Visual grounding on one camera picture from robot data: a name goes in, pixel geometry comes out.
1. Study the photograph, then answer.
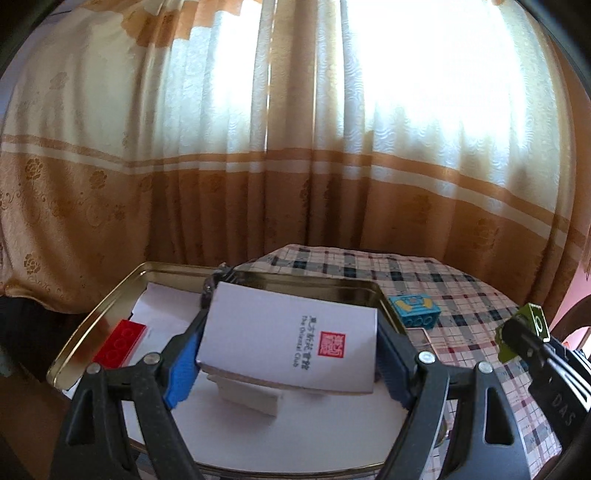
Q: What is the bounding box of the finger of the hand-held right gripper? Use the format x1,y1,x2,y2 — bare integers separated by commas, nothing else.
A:
502,318,591,371

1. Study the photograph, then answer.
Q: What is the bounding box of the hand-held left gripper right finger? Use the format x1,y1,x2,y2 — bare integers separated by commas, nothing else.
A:
376,318,529,480

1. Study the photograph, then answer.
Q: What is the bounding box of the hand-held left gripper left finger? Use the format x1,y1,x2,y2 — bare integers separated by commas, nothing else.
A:
55,310,211,480

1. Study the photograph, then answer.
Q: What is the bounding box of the small green block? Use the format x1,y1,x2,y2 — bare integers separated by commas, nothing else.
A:
495,303,550,363

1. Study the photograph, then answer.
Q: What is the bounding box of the red building brick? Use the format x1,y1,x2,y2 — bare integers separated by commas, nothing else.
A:
92,319,148,367

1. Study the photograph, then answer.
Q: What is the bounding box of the white charger adapter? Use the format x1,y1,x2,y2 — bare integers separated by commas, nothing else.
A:
208,371,284,418

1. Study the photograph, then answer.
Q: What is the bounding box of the gold metal tin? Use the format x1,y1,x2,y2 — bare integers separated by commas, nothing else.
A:
46,262,446,480

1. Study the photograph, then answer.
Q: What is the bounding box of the white box with red stamp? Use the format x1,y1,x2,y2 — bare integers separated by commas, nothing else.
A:
196,281,379,395

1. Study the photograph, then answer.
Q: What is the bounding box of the teal building brick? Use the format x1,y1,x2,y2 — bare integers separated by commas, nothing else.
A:
388,293,440,330

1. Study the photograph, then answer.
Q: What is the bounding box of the plaid tablecloth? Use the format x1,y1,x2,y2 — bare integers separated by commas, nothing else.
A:
233,244,591,480

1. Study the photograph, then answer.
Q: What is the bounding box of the cream and orange curtain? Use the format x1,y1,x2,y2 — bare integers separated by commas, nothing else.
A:
0,0,580,315

